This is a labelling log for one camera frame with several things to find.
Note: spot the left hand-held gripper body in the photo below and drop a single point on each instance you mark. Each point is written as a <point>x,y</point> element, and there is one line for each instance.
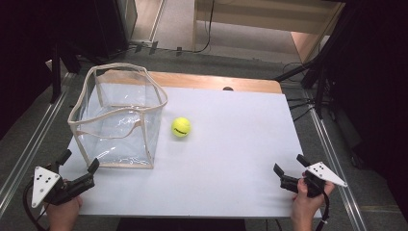
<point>43,186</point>

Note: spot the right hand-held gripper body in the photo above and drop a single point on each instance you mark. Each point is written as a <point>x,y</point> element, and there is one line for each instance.
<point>324,173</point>

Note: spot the clear plastic box beige trim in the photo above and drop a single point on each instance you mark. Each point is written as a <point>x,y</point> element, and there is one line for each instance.
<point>115,128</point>

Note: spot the yellow tennis ball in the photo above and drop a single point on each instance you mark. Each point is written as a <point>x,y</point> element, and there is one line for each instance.
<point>181,127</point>

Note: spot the person's left hand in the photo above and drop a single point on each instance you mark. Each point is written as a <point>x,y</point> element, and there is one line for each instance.
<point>62,215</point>

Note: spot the person's right hand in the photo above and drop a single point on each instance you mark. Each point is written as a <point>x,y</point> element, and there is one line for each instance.
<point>304,210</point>

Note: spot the black metal stand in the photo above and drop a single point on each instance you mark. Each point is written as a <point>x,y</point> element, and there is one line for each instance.
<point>319,80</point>
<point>56,73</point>

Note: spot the small dark knob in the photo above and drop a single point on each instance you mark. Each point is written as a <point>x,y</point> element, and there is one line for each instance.
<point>228,88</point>

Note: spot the black curtain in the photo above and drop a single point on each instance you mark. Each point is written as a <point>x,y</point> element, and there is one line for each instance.
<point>375,89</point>
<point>48,38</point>

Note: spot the person's dark clothing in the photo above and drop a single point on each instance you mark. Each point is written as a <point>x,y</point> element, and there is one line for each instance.
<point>179,224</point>

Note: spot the light wooden furniture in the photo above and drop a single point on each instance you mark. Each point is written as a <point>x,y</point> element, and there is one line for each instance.
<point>266,19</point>

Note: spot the metal floor rail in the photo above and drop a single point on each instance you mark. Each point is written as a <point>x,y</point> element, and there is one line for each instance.
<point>29,150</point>
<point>336,170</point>

